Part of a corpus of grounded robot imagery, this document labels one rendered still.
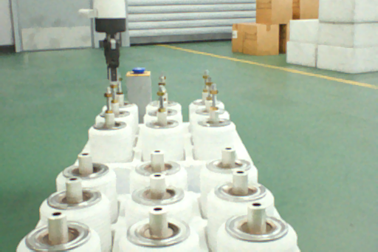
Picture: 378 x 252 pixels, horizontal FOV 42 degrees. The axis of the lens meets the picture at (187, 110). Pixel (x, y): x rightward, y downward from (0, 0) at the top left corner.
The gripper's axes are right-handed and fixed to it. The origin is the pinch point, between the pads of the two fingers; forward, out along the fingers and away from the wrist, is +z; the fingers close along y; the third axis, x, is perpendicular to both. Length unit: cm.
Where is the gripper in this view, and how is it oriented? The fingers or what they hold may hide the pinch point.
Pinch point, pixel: (112, 76)
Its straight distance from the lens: 123.9
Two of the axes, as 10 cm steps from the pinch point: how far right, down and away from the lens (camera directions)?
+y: -2.2, -1.9, 9.6
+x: -9.8, 0.6, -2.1
